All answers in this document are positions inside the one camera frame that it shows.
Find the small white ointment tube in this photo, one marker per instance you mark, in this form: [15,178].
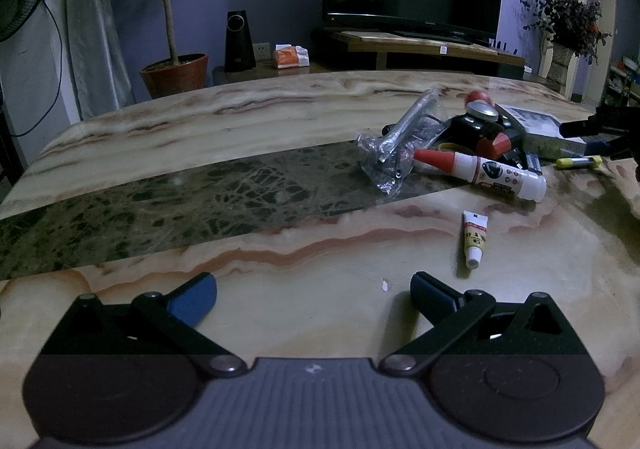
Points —
[472,239]

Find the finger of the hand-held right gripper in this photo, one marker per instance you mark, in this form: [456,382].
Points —
[610,147]
[615,119]

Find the yellow rubber band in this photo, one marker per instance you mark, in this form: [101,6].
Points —
[450,147]

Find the small printed cardboard box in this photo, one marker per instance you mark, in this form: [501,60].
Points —
[535,129]

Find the silver metal wrench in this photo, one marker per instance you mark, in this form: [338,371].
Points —
[407,126]

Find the small blue battery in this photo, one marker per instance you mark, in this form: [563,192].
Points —
[532,163]

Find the yellow marker pen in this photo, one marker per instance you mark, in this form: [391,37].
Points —
[575,162]

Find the pale flower vase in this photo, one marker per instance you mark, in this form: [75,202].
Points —
[560,64]

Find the clear plastic bag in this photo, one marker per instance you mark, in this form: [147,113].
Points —
[395,164]

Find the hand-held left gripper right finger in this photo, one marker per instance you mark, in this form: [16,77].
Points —
[430,296]

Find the low dark wooden cabinet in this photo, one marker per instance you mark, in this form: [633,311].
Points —
[260,74]

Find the dark leafy plant in vase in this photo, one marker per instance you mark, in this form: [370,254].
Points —
[565,14]

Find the black speaker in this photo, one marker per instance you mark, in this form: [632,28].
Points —
[239,41]

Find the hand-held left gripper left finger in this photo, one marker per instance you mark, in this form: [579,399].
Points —
[192,301]

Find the white glue bottle red cap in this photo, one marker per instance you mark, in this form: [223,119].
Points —
[495,176]

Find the cluttered storage shelf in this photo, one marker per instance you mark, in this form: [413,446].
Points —
[622,84]

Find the translucent grey curtain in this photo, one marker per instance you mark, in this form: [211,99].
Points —
[95,29]

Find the wooden television stand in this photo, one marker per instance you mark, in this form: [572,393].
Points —
[425,49]

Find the red cylinder with black end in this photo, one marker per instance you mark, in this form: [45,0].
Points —
[500,145]

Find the orange tissue pack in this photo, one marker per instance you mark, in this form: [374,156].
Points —
[290,56]

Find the white wall socket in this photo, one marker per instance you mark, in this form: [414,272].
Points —
[261,51]

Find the black gadget with metal cap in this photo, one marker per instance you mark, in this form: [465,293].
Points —
[470,129]

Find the terracotta plant pot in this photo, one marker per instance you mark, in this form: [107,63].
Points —
[175,76]

